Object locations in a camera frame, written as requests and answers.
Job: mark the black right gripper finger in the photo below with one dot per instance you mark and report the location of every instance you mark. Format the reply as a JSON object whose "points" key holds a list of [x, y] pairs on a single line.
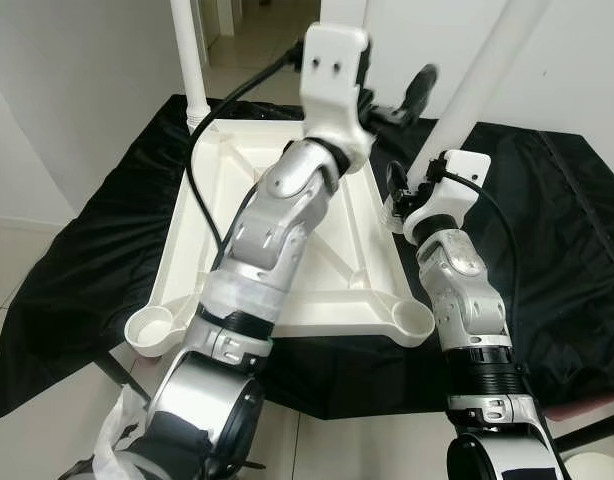
{"points": [[397, 177]]}

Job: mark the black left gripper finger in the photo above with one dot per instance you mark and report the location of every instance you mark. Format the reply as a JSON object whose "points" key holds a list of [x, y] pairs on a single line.
{"points": [[419, 90]]}

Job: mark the white plastic table top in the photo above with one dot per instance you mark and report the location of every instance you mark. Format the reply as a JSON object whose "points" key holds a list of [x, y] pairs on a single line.
{"points": [[337, 270]]}

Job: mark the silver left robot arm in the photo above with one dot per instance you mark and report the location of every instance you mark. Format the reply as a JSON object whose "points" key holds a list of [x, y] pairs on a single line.
{"points": [[277, 220]]}

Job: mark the black cloth table cover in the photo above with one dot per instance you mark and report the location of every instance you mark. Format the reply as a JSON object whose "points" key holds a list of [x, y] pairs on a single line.
{"points": [[567, 280]]}

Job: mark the white round base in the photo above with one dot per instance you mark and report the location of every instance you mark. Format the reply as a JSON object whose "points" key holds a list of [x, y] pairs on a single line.
{"points": [[599, 468]]}

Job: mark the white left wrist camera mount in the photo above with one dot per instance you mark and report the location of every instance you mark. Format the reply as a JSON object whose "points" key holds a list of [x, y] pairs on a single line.
{"points": [[332, 70]]}

